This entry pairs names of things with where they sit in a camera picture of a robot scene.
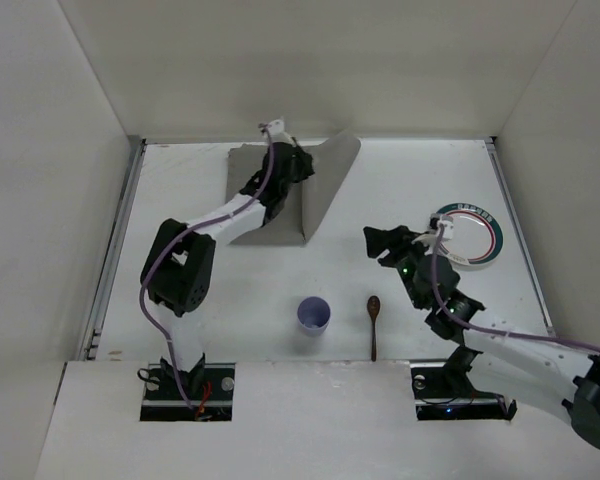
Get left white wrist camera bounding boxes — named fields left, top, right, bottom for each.
left=258, top=117, right=297, bottom=146

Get white plate green red rim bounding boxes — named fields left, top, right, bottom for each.
left=435, top=202, right=504, bottom=268

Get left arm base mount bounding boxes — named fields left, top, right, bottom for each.
left=136, top=358, right=236, bottom=422

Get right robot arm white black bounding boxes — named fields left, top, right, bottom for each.
left=363, top=218, right=600, bottom=450

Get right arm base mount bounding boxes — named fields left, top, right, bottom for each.
left=410, top=346, right=517, bottom=421

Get aluminium frame rail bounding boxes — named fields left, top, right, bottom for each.
left=485, top=137, right=556, bottom=336
left=75, top=135, right=146, bottom=361

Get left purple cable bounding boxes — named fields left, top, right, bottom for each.
left=138, top=122, right=281, bottom=409

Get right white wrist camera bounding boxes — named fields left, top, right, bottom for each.
left=412, top=213, right=454, bottom=247

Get right aluminium frame rail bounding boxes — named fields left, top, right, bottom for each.
left=485, top=137, right=556, bottom=336

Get grey cloth placemat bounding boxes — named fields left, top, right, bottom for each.
left=232, top=131, right=361, bottom=246

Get brown wooden spoon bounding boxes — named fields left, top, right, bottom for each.
left=367, top=295, right=381, bottom=362

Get left aluminium frame rail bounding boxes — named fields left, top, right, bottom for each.
left=75, top=135, right=146, bottom=361

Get lilac plastic cup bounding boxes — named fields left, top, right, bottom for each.
left=297, top=296, right=331, bottom=337

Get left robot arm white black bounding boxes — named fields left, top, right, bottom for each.
left=139, top=140, right=314, bottom=385

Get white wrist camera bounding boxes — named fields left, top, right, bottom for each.
left=258, top=117, right=297, bottom=146
left=412, top=213, right=454, bottom=247

